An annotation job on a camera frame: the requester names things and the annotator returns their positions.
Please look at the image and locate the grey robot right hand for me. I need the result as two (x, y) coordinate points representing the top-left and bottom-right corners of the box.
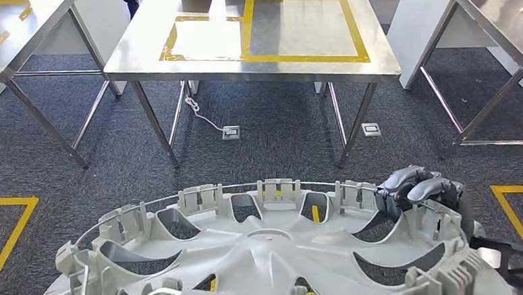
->
(372, 162), (475, 249)

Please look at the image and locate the grey plastic wheel hubcap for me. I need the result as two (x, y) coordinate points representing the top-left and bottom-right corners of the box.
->
(24, 165), (516, 295)

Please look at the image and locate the silver floor socket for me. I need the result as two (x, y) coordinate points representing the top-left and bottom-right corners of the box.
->
(221, 125), (242, 142)
(361, 122), (383, 138)

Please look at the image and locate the person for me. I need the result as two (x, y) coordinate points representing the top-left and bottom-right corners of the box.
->
(119, 0), (142, 18)

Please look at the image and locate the large yellow tape frame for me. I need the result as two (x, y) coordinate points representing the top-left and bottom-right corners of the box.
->
(238, 0), (371, 70)

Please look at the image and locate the white power cable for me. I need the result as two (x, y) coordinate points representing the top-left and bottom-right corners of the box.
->
(183, 92), (225, 134)

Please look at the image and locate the small yellow tape frame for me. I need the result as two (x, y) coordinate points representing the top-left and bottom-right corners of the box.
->
(157, 12), (246, 64)

